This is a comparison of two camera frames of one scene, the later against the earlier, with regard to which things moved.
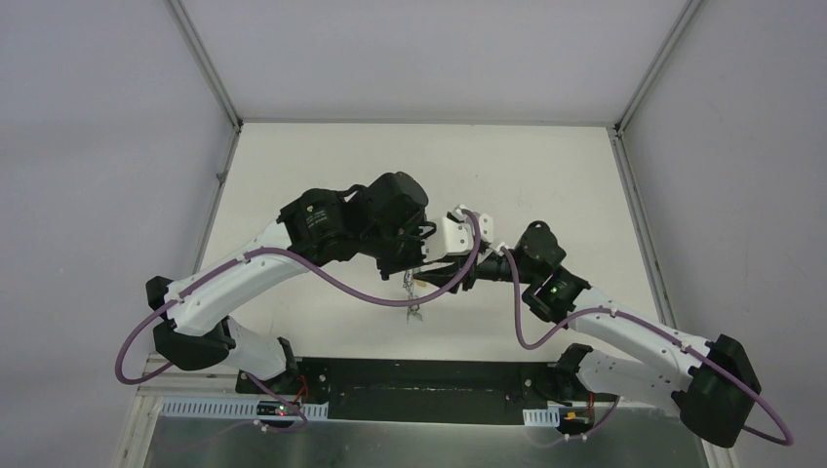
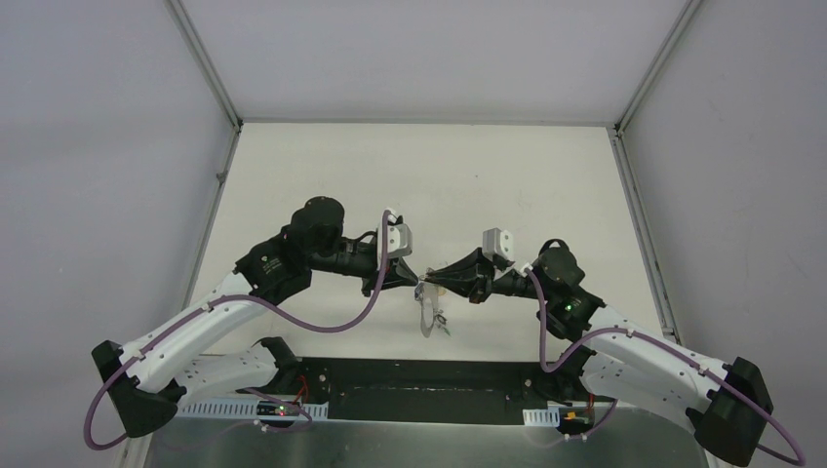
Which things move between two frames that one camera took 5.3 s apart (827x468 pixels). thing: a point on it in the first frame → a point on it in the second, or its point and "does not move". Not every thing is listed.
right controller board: [574, 419] does not move
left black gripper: [393, 259] → [380, 272]
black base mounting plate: [424, 389] does not move
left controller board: [275, 408] does not move
